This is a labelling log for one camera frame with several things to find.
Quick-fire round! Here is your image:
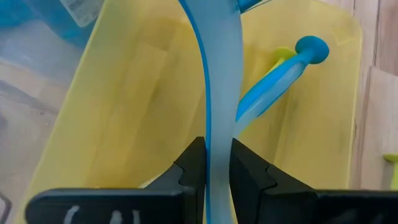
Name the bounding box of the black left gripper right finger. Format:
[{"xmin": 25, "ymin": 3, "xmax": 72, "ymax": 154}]
[{"xmin": 229, "ymin": 138, "xmax": 398, "ymax": 224}]

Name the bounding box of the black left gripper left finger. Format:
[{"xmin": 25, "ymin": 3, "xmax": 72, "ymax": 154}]
[{"xmin": 24, "ymin": 136, "xmax": 206, "ymax": 224}]

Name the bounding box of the lime green dish brush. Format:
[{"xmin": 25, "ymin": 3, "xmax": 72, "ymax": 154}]
[
  {"xmin": 382, "ymin": 153, "xmax": 398, "ymax": 191},
  {"xmin": 273, "ymin": 45, "xmax": 298, "ymax": 71}
]

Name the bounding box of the blue Dawn dish soap bottle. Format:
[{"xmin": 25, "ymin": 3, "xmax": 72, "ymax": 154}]
[
  {"xmin": 0, "ymin": 0, "xmax": 35, "ymax": 29},
  {"xmin": 30, "ymin": 0, "xmax": 105, "ymax": 49}
]

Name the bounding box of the yellow translucent plastic bin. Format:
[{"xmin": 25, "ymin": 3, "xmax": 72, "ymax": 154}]
[{"xmin": 14, "ymin": 0, "xmax": 364, "ymax": 224}]

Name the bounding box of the clear plastic storage bin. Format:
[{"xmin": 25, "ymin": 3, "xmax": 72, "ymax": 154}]
[{"xmin": 0, "ymin": 0, "xmax": 105, "ymax": 94}]

